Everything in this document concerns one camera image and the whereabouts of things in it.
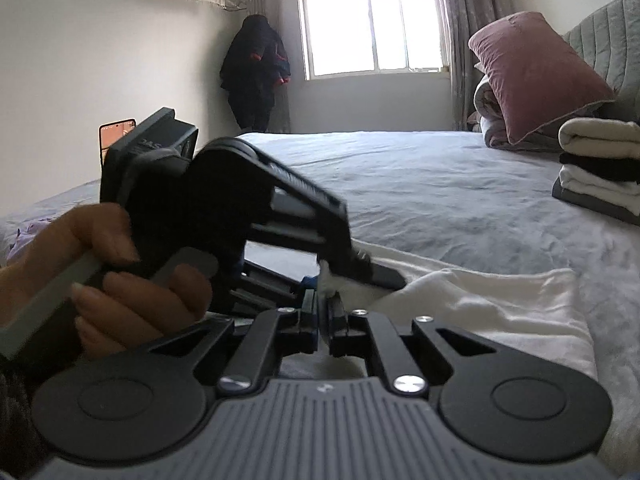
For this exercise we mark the white folded garment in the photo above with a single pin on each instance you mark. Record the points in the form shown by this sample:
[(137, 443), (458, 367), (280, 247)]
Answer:
[(590, 180)]

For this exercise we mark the person's left hand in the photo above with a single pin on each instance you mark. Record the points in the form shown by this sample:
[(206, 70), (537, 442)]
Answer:
[(140, 310)]

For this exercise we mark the pink pillow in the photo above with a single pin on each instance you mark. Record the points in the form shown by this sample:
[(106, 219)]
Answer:
[(535, 75)]

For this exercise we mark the black folded garment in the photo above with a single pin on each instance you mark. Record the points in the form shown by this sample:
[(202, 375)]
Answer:
[(610, 166)]

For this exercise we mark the lilac cloth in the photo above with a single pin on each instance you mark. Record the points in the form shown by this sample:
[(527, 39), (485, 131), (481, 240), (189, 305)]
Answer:
[(30, 245)]

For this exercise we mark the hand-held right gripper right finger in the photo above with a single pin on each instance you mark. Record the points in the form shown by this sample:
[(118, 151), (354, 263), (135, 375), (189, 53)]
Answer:
[(336, 325)]

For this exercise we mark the white garment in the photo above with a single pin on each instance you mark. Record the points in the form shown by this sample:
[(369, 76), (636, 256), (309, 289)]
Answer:
[(475, 310), (590, 180)]

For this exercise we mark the grey padded headboard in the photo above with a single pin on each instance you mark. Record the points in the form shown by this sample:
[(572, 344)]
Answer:
[(610, 45)]

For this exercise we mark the bed with grey sheet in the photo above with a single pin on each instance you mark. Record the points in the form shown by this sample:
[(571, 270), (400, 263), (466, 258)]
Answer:
[(450, 185)]

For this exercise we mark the person's dark clothing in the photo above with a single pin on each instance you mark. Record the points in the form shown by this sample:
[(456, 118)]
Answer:
[(15, 410)]

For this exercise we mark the bright window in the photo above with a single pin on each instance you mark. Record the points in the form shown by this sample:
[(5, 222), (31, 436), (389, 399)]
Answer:
[(370, 15)]

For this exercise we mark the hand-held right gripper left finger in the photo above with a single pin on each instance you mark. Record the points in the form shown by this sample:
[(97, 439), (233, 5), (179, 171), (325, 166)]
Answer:
[(311, 322)]

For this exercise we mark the dark hanging jacket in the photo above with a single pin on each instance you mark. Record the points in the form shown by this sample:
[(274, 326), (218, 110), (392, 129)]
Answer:
[(252, 75)]

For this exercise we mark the folded pale quilt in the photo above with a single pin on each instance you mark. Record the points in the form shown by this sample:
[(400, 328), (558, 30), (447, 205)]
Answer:
[(492, 120)]

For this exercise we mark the grey folded garment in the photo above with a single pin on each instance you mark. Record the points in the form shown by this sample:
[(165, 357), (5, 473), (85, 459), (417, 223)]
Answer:
[(590, 205)]

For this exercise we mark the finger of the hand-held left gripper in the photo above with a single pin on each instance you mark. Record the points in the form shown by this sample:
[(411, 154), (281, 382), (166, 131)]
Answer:
[(270, 287), (340, 250)]

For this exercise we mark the cream folded garment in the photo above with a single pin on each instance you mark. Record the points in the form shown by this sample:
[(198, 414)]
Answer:
[(600, 137)]

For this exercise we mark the smartphone with lit screen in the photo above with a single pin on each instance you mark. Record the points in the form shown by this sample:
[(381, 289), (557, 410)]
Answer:
[(116, 135)]

